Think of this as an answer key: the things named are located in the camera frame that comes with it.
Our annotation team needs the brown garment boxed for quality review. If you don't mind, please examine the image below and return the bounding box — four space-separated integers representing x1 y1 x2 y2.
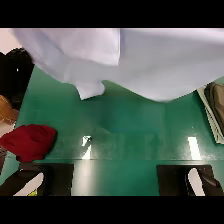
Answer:
0 94 20 126

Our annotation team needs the grey-brown garment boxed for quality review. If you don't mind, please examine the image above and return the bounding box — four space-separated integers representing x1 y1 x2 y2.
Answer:
203 82 224 135

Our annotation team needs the white shirt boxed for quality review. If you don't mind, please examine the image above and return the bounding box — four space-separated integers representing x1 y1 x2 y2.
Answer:
9 28 224 103

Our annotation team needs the red garment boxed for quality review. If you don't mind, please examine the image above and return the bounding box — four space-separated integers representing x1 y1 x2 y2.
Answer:
0 124 59 163

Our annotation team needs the pale folded garment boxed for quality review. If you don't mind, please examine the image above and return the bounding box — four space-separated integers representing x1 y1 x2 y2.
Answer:
195 85 224 145

